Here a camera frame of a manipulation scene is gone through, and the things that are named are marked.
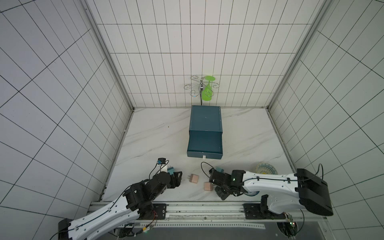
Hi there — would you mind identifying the teal drawer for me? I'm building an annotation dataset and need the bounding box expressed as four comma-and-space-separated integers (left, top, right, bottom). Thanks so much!
187, 131, 223, 160

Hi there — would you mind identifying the yellow patterned bowl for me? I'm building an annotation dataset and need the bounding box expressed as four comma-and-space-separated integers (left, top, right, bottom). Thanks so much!
255, 163, 278, 175

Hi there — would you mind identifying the aluminium mounting rail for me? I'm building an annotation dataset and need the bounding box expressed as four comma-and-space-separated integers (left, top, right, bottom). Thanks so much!
87, 202, 331, 233

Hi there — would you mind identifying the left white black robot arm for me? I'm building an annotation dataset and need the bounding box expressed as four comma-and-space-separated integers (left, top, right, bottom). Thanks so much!
51, 172, 183, 240

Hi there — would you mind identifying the teal drawer cabinet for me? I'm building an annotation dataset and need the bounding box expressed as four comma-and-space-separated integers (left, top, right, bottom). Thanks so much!
189, 105, 223, 133

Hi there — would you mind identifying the pink plug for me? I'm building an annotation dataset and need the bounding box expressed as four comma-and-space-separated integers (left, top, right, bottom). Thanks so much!
188, 174, 199, 184
204, 182, 214, 192

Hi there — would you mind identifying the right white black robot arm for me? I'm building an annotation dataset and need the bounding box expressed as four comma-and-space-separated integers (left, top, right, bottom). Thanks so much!
209, 168, 334, 217

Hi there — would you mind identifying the silver glass holder stand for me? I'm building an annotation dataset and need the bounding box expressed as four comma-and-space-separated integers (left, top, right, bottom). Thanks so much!
184, 76, 220, 106

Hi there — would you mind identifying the teal plug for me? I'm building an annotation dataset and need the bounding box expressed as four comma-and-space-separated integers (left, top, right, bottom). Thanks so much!
215, 167, 224, 173
167, 167, 175, 175

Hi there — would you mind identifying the blue white patterned bowl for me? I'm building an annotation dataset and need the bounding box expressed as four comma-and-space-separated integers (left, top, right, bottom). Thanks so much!
245, 191, 260, 197

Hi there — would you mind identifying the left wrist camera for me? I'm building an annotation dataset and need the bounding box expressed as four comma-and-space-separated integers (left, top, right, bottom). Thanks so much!
157, 158, 169, 173

